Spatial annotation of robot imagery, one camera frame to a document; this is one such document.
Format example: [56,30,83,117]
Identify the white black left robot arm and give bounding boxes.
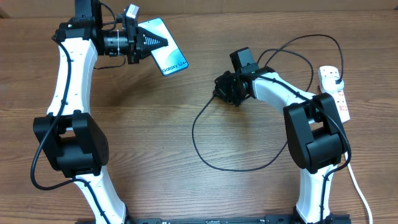
[33,1,168,223]

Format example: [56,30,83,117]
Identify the white charger plug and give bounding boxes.
[320,77,345,93]

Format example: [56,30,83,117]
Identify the blue Galaxy smartphone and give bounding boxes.
[138,17,189,76]

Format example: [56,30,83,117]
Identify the black charging cable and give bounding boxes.
[192,34,345,173]

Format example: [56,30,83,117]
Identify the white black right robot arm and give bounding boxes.
[213,47,351,223]

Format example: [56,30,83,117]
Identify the white power strip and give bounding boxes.
[317,65,350,123]

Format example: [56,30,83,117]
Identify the white power strip cord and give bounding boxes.
[343,152,374,224]

